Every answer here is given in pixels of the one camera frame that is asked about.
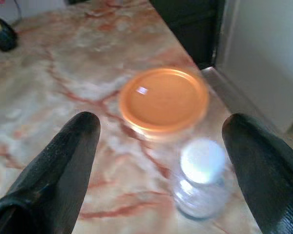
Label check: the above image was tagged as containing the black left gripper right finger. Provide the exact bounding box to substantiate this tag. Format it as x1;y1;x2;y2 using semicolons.
221;113;293;234

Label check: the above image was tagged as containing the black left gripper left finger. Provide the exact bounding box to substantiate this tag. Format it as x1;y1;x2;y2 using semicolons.
0;111;101;234

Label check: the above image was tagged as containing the clear bottle with white cap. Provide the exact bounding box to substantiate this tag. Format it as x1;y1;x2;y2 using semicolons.
172;137;231;220

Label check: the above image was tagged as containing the silver appliance panel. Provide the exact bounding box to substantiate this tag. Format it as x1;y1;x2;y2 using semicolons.
201;0;293;134

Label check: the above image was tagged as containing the jar with orange lid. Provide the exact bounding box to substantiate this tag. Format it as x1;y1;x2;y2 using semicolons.
118;67;210;142

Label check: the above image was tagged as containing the black tape dispenser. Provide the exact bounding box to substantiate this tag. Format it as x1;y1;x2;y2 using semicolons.
0;17;18;52

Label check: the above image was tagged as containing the thin black cable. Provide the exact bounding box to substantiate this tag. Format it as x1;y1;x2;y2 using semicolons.
11;0;23;27

